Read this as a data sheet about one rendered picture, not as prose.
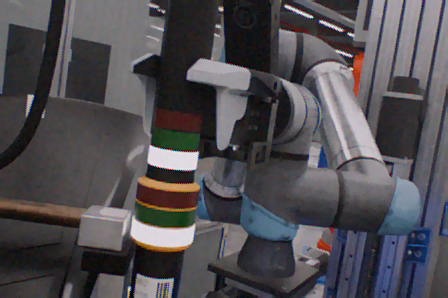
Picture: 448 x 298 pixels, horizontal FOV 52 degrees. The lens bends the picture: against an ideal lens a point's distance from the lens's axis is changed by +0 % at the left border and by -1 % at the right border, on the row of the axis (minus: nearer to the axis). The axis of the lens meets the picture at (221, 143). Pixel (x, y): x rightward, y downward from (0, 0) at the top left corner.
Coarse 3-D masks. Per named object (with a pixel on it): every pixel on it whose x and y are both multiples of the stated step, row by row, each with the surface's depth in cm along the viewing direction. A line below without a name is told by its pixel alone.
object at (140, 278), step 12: (144, 252) 31; (156, 252) 31; (168, 252) 31; (180, 252) 31; (144, 264) 31; (156, 264) 31; (168, 264) 31; (180, 264) 32; (132, 276) 32; (144, 276) 31; (156, 276) 31; (168, 276) 31; (180, 276) 32; (132, 288) 32; (144, 288) 31; (156, 288) 31; (168, 288) 31
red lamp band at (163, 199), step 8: (144, 192) 30; (152, 192) 30; (160, 192) 30; (168, 192) 30; (176, 192) 30; (184, 192) 30; (192, 192) 31; (144, 200) 30; (152, 200) 30; (160, 200) 30; (168, 200) 30; (176, 200) 30; (184, 200) 30; (192, 200) 31; (176, 208) 30; (184, 208) 30
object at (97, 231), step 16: (96, 208) 33; (80, 224) 31; (96, 224) 31; (112, 224) 31; (80, 240) 31; (96, 240) 31; (112, 240) 31; (128, 240) 33; (96, 256) 30; (112, 256) 30; (128, 256) 31; (96, 272) 30; (112, 272) 30; (128, 272) 32; (112, 288) 31; (128, 288) 34
